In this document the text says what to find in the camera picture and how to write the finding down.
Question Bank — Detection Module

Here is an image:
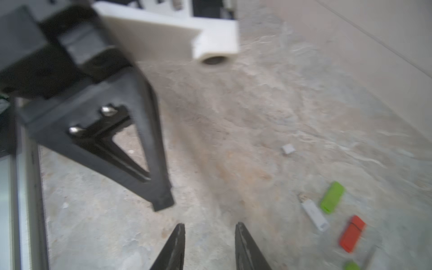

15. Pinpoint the aluminium rail frame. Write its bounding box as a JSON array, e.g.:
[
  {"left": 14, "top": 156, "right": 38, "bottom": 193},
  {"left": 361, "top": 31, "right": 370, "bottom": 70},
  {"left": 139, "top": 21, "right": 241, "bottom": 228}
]
[{"left": 1, "top": 99, "right": 50, "bottom": 270}]

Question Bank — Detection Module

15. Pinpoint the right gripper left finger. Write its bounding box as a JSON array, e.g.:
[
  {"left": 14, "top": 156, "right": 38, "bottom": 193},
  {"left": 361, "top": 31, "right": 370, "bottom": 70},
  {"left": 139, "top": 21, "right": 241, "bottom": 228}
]
[{"left": 150, "top": 223, "right": 186, "bottom": 270}]

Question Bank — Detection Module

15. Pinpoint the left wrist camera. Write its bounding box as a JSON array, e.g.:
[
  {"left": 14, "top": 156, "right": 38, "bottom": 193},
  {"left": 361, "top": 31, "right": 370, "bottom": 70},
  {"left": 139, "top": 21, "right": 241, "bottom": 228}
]
[{"left": 91, "top": 1, "right": 240, "bottom": 69}]

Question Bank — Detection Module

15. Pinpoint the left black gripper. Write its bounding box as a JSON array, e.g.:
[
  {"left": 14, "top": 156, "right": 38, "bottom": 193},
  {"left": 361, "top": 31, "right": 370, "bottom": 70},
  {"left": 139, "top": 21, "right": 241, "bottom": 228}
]
[{"left": 1, "top": 1, "right": 131, "bottom": 99}]

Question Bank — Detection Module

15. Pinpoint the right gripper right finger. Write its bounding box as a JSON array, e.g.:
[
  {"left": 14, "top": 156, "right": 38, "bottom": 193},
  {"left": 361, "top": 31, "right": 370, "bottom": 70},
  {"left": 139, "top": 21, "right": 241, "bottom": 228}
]
[{"left": 235, "top": 222, "right": 271, "bottom": 270}]

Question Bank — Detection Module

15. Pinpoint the white usb drive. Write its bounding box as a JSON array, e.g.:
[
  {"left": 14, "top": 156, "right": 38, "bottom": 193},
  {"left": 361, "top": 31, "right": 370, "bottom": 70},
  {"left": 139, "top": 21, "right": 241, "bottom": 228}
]
[{"left": 298, "top": 193, "right": 330, "bottom": 232}]

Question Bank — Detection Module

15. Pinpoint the green usb cap upper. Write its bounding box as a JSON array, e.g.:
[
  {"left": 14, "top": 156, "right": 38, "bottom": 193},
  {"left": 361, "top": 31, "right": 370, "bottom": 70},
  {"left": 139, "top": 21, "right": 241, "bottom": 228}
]
[{"left": 343, "top": 261, "right": 361, "bottom": 270}]

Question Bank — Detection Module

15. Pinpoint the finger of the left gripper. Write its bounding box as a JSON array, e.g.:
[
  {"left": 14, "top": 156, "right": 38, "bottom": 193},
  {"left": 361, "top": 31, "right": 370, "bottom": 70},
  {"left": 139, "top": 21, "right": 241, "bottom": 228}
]
[{"left": 18, "top": 67, "right": 174, "bottom": 211}]

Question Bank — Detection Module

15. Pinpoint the red usb drive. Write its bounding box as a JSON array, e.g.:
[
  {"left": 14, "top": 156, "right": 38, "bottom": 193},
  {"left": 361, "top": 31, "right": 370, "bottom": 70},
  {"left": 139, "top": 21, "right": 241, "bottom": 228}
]
[{"left": 339, "top": 216, "right": 366, "bottom": 253}]

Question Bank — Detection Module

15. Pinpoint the white usb cap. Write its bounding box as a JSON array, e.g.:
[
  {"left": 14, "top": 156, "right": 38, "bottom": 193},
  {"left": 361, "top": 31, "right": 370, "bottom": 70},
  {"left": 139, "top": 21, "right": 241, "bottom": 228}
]
[{"left": 282, "top": 144, "right": 296, "bottom": 155}]

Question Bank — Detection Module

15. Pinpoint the green usb drive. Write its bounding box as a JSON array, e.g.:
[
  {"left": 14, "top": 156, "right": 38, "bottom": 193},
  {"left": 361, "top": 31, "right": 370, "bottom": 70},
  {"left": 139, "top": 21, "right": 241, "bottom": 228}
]
[{"left": 319, "top": 181, "right": 345, "bottom": 214}]

